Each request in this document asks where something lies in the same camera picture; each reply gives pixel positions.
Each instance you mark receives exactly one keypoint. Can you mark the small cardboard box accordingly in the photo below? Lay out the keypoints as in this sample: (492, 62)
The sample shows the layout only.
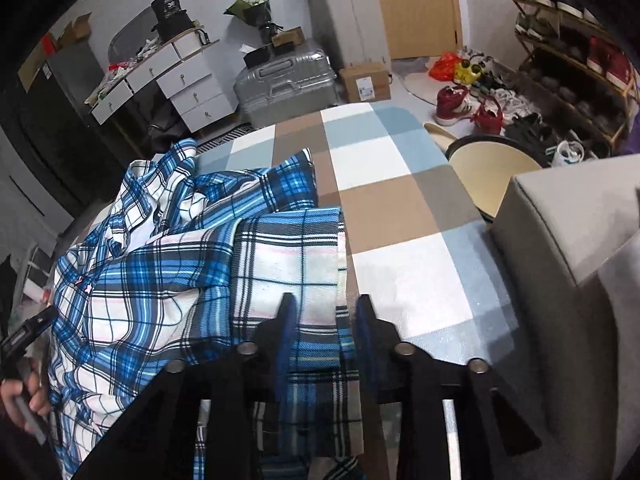
(76, 27)

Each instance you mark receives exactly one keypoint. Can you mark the blue plaid shirt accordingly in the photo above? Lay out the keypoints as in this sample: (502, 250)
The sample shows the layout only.
(150, 300)

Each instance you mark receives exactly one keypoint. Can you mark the grey arched mirror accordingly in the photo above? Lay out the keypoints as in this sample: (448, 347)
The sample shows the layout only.
(130, 35)

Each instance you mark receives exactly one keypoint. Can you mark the person's left hand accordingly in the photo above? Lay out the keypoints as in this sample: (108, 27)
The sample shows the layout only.
(37, 395)

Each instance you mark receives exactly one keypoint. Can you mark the cream round stool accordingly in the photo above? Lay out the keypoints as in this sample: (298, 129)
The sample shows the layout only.
(485, 175)

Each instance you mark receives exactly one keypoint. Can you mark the striped floor mat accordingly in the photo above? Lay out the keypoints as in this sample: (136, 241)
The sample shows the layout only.
(225, 137)

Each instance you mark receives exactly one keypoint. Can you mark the checkered bed sheet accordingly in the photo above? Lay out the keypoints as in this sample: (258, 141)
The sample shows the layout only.
(395, 210)

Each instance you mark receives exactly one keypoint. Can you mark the black bag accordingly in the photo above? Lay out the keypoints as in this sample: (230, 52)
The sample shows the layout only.
(170, 15)

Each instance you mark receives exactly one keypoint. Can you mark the silver suitcase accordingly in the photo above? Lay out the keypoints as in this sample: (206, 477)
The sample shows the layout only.
(285, 90)

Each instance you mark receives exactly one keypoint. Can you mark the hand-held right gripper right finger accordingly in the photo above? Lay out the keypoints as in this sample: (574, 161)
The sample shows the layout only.
(364, 355)

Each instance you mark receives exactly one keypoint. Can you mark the black wardrobe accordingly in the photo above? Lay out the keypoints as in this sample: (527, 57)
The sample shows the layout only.
(50, 125)

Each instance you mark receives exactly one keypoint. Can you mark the wooden door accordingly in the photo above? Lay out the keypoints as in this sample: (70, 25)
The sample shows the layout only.
(415, 10)

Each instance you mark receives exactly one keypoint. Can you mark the white drawer dresser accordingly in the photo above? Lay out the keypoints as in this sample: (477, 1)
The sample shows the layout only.
(195, 85)

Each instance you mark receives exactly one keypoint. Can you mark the wrapped flower bouquet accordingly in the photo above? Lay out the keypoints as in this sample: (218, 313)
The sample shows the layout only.
(250, 10)

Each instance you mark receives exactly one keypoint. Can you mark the round floor rug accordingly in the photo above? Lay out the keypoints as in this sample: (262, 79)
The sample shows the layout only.
(417, 80)

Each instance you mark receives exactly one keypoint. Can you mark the black flat box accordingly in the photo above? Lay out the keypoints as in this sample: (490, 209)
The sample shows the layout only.
(260, 56)

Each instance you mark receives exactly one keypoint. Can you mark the cardboard box with label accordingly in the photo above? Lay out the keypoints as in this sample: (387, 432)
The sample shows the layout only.
(362, 82)

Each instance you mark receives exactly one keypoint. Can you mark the shoe rack with shoes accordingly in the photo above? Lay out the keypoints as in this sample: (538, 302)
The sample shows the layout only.
(600, 57)

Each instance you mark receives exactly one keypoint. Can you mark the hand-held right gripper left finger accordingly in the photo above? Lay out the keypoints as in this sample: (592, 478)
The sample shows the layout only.
(284, 350)

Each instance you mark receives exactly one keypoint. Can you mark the wooden shoe rack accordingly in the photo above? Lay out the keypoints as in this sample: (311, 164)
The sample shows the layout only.
(624, 115)

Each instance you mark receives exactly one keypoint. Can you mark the pile of desk clutter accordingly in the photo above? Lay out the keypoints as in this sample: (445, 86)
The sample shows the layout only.
(125, 70)

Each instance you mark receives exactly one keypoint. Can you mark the dark bag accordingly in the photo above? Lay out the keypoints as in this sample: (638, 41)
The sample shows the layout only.
(167, 137)

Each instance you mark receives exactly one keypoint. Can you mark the orange plastic bag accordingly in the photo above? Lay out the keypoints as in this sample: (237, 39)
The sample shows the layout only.
(442, 67)

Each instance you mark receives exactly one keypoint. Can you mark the flat cardboard sheet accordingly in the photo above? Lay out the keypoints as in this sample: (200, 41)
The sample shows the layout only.
(37, 62)

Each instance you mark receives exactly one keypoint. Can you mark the scattered shoe pile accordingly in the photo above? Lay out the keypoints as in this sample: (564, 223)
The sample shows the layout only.
(452, 105)

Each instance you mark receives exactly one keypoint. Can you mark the white suitcase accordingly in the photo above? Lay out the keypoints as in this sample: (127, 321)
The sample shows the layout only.
(345, 20)

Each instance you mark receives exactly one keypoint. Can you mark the dark brown box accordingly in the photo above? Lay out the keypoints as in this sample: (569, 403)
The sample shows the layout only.
(288, 37)

